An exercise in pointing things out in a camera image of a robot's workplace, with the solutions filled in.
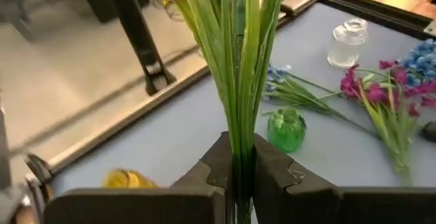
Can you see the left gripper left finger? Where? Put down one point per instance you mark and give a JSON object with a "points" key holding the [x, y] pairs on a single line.
{"points": [[136, 207]]}

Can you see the black aluminium table frame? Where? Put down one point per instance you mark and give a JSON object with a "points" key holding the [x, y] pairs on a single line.
{"points": [[374, 16]]}

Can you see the yellow glass vase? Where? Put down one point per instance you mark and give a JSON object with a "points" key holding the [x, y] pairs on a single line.
{"points": [[127, 179]]}

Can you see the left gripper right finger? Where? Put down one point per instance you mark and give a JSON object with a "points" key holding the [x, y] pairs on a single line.
{"points": [[340, 207]]}

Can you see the black artificial tulip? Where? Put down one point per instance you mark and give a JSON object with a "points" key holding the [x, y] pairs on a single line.
{"points": [[430, 131]]}

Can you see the purple artificial flower bunch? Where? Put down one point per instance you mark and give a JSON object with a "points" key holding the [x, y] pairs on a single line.
{"points": [[376, 93], [245, 64]]}

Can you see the wooden table border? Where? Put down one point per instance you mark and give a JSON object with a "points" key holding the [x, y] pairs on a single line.
{"points": [[136, 106]]}

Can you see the clear glass vase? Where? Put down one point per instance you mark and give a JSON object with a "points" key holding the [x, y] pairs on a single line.
{"points": [[344, 47]]}

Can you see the green glass vase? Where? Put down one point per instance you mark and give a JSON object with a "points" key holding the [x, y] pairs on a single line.
{"points": [[286, 132]]}

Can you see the black round pillar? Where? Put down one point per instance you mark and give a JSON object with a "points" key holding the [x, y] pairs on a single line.
{"points": [[136, 30]]}

